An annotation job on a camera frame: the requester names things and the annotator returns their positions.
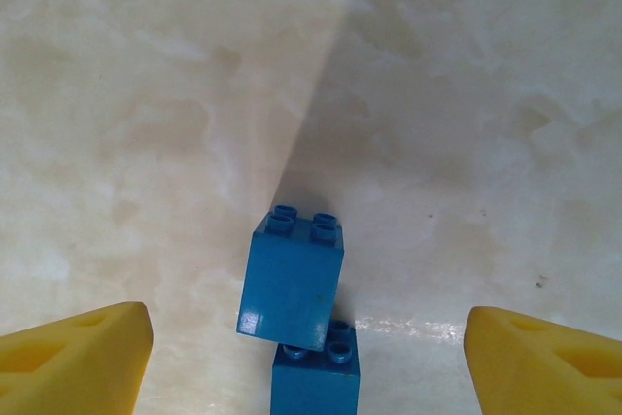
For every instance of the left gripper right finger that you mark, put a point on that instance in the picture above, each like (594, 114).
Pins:
(544, 371)

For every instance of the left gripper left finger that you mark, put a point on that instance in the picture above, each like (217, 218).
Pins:
(73, 366)

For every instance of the blue lego brick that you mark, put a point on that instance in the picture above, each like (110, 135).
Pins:
(291, 279)
(316, 381)

